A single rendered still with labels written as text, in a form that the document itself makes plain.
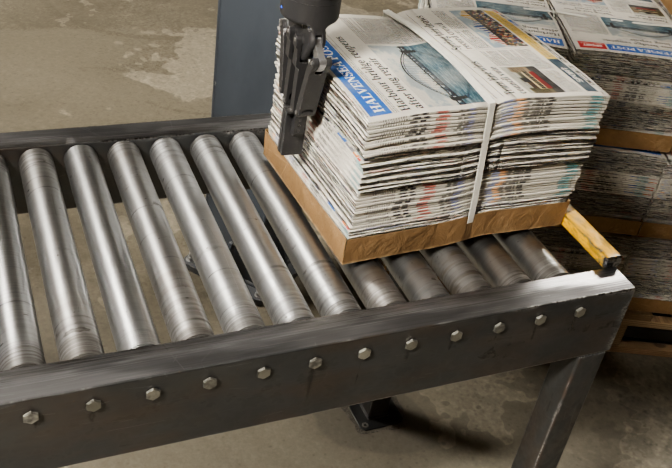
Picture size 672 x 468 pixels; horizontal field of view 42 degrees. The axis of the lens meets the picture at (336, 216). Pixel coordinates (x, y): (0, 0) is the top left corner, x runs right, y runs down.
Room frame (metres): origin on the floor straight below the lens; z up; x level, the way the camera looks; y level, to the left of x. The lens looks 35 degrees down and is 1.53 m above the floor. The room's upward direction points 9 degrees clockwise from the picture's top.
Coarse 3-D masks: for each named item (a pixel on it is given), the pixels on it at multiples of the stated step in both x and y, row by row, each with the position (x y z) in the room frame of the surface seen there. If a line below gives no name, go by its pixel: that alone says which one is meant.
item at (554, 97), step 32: (448, 32) 1.21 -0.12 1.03; (480, 32) 1.24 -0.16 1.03; (512, 32) 1.26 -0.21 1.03; (480, 64) 1.12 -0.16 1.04; (512, 64) 1.14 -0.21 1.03; (544, 64) 1.16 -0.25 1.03; (544, 96) 1.06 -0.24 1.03; (576, 96) 1.08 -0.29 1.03; (608, 96) 1.11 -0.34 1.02; (512, 128) 1.04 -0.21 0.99; (544, 128) 1.06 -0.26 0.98; (576, 128) 1.09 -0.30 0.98; (512, 160) 1.05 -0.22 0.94; (544, 160) 1.08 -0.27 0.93; (576, 160) 1.11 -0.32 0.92; (512, 192) 1.07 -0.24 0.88; (544, 192) 1.09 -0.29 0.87
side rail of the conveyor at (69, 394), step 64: (320, 320) 0.82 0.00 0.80; (384, 320) 0.84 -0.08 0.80; (448, 320) 0.86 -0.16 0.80; (512, 320) 0.90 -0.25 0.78; (576, 320) 0.95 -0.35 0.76; (0, 384) 0.64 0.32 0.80; (64, 384) 0.65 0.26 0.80; (128, 384) 0.67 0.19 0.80; (192, 384) 0.70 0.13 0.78; (256, 384) 0.74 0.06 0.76; (320, 384) 0.78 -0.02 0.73; (384, 384) 0.82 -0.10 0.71; (0, 448) 0.61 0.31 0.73; (64, 448) 0.64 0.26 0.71; (128, 448) 0.67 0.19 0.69
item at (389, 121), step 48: (336, 48) 1.10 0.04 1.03; (384, 48) 1.13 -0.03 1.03; (336, 96) 1.00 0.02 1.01; (384, 96) 0.99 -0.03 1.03; (432, 96) 1.01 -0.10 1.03; (336, 144) 1.00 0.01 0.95; (384, 144) 0.94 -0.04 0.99; (432, 144) 0.98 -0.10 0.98; (336, 192) 0.98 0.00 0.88; (384, 192) 0.95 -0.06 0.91; (432, 192) 0.99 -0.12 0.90
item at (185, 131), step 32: (64, 128) 1.16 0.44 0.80; (96, 128) 1.18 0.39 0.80; (128, 128) 1.19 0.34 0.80; (160, 128) 1.21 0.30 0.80; (192, 128) 1.22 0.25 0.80; (224, 128) 1.24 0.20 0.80; (256, 128) 1.26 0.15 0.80; (192, 160) 1.21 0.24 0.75; (64, 192) 1.11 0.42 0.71; (160, 192) 1.18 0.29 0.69
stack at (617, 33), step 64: (448, 0) 1.91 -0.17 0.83; (512, 0) 1.97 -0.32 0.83; (576, 0) 2.04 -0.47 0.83; (640, 0) 2.12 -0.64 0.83; (576, 64) 1.76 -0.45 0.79; (640, 64) 1.77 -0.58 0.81; (640, 128) 1.77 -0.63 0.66; (576, 192) 1.77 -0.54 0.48; (640, 192) 1.78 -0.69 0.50; (576, 256) 1.78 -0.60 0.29; (640, 256) 1.79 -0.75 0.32; (640, 320) 1.79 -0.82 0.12
